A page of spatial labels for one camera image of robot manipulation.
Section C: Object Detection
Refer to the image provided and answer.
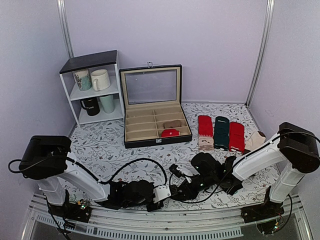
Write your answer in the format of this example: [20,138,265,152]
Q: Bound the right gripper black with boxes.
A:
[174,173,216,201]

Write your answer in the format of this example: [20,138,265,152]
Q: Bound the black sock white stripes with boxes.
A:
[171,184,193,201]

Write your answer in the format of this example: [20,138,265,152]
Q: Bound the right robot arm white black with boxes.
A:
[171,122,320,218]

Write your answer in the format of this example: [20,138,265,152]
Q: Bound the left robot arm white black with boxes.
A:
[18,135,178,217]

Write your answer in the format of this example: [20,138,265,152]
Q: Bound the rolled red sock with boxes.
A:
[161,128,180,138]

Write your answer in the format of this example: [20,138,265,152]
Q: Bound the rolled brown sock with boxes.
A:
[163,119,182,129]

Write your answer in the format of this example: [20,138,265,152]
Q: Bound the red santa sock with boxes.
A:
[198,115,214,151]

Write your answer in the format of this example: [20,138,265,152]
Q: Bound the dark green sock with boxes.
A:
[213,116,230,151]

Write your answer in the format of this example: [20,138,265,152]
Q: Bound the black striped sock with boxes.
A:
[220,156,243,196]

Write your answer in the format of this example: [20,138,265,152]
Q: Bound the red white sock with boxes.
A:
[229,121,245,154]

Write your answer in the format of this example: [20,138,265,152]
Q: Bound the black compartment box open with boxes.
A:
[119,64,193,149]

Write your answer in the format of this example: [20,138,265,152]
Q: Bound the cream brown sock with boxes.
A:
[243,131,266,154]

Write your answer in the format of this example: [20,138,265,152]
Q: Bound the mint green mug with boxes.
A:
[99,94,115,114]

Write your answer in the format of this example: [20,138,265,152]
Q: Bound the black mug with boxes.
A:
[80,97,100,117]

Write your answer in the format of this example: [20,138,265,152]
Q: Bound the cream white mug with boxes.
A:
[91,69,111,92]

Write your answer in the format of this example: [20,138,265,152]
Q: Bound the white shelf black top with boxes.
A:
[59,50,125,127]

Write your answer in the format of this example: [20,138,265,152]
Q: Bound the floral teal mug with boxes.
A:
[73,69,92,92]

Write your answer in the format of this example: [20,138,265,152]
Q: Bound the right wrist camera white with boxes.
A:
[178,166,194,178]

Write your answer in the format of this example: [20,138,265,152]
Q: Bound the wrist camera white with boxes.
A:
[178,166,194,178]
[153,185,172,203]

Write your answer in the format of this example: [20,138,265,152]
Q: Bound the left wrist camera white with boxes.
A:
[153,185,172,203]

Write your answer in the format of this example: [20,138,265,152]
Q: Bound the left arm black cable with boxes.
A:
[8,157,168,187]

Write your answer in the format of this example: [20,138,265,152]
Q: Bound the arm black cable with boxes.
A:
[169,172,226,204]
[8,157,168,187]

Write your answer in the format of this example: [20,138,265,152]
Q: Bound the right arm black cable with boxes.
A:
[169,172,226,204]

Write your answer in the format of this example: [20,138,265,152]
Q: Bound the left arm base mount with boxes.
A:
[47,199,92,223]

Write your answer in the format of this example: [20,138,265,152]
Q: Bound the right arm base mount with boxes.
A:
[241,201,284,235]

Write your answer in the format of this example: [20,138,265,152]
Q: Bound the aluminium front rail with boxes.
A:
[21,192,315,240]

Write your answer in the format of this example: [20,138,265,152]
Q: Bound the right corner metal post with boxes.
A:
[245,0,275,108]

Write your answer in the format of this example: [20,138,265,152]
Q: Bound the corner metal post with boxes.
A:
[56,0,74,59]
[245,0,275,108]

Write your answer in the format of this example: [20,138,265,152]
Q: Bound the left corner metal post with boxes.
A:
[56,0,74,59]

